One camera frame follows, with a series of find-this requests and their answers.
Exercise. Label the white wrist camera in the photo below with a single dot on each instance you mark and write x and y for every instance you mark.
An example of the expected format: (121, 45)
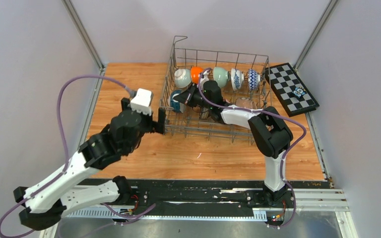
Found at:
(141, 102)
(203, 79)

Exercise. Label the dark teal bowl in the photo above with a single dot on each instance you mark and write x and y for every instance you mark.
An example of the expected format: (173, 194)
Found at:
(177, 106)

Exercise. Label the blue floral pattern bowl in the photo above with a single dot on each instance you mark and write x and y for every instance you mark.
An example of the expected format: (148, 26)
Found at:
(237, 79)

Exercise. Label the clear glass bowl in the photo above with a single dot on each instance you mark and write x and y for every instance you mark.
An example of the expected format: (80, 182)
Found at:
(247, 103)

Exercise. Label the blue zigzag pattern bowl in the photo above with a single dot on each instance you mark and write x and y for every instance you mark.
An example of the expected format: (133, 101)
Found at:
(253, 79)

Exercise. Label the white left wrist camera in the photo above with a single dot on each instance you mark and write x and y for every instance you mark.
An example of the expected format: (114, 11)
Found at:
(141, 102)

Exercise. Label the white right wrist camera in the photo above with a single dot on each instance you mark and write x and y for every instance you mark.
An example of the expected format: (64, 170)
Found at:
(203, 79)

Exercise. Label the left aluminium frame post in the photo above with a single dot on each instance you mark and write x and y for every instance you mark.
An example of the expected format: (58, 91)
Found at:
(83, 33)

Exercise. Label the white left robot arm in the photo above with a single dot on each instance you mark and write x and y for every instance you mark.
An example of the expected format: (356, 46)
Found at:
(46, 203)

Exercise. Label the aluminium frame post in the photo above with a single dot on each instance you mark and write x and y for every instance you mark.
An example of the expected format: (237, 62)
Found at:
(325, 16)
(83, 33)

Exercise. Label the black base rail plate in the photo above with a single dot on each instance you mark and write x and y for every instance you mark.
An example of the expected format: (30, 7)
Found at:
(204, 200)

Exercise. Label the right aluminium frame post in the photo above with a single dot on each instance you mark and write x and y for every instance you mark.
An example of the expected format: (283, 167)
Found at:
(325, 16)

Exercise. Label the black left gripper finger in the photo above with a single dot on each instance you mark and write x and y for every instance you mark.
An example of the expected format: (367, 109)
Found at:
(125, 105)
(160, 124)

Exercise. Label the white bowl green dashes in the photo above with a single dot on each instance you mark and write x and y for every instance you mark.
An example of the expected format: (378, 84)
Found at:
(182, 78)

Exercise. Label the small blue owl figure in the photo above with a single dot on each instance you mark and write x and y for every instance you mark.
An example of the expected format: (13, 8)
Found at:
(299, 92)

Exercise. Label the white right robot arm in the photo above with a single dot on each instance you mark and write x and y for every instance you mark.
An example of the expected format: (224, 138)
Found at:
(270, 133)

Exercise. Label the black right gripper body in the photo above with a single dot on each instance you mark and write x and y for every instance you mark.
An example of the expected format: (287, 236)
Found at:
(197, 98)

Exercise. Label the black white checkerboard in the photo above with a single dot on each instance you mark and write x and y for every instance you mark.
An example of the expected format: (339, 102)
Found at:
(283, 79)

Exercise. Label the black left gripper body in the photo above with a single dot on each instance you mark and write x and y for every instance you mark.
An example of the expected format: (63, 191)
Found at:
(148, 124)

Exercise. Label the black bowl beige inside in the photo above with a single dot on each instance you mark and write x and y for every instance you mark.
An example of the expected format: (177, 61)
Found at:
(204, 113)

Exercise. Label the orange bowl white inside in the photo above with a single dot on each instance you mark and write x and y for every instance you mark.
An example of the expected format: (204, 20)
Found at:
(195, 72)

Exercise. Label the pale green bowl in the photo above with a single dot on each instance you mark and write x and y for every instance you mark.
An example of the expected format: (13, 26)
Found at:
(221, 76)

